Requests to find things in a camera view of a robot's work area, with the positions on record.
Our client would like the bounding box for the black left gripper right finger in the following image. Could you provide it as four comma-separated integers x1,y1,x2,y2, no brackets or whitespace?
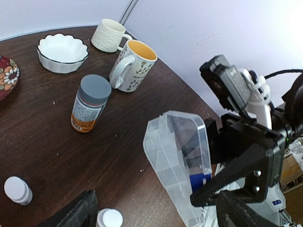
216,191,276,227

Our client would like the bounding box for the grey lid supplement bottle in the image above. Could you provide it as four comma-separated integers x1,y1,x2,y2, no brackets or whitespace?
71,74,112,133

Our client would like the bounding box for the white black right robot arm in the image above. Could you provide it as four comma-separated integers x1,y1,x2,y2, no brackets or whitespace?
190,75,303,207

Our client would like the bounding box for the white scalloped bowl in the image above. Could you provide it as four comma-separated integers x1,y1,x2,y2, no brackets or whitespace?
36,33,89,74

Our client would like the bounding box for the cream ribbed ceramic mug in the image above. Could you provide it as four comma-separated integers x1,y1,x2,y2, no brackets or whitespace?
91,18,133,53

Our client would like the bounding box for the floral mug yellow inside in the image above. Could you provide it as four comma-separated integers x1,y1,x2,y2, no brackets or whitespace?
109,40,158,93

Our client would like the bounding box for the clear plastic pill organizer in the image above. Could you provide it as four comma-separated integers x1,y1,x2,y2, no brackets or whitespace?
143,111,212,227

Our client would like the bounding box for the red floral plate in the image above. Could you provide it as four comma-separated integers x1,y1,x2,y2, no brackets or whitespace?
0,55,20,101

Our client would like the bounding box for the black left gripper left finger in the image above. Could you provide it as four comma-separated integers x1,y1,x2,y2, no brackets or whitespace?
39,190,98,227

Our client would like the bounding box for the small white pill bottle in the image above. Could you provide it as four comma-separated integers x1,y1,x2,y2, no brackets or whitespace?
4,176,33,205

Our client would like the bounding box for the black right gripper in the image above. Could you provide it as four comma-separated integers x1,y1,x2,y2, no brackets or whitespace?
190,113,285,207

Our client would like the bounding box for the right aluminium frame post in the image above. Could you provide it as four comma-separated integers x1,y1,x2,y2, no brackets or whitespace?
118,0,138,25

